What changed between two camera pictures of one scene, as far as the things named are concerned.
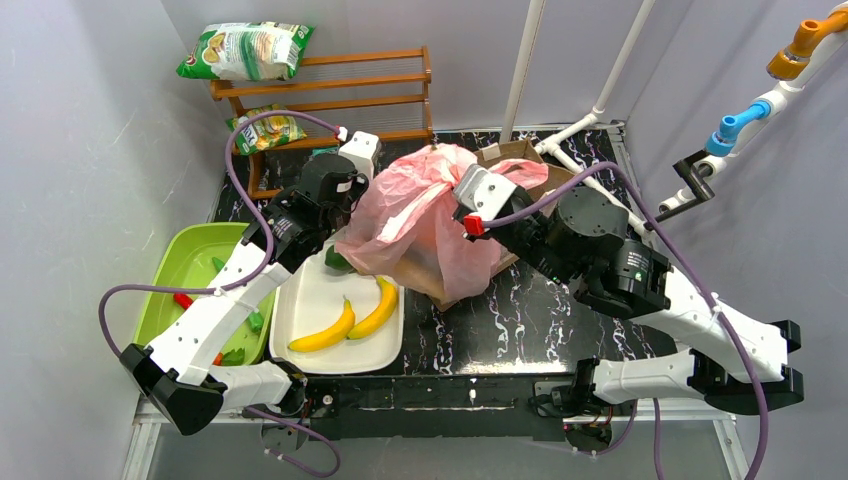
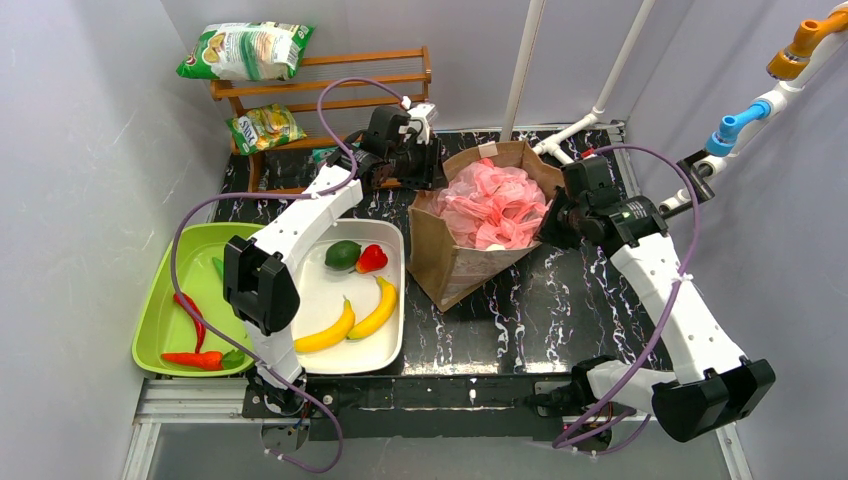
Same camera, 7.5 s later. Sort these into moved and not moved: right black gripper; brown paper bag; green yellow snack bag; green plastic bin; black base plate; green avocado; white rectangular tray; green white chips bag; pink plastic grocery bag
Moved: pink plastic grocery bag; brown paper bag; right black gripper
Not moved: white rectangular tray; green avocado; green yellow snack bag; green white chips bag; green plastic bin; black base plate
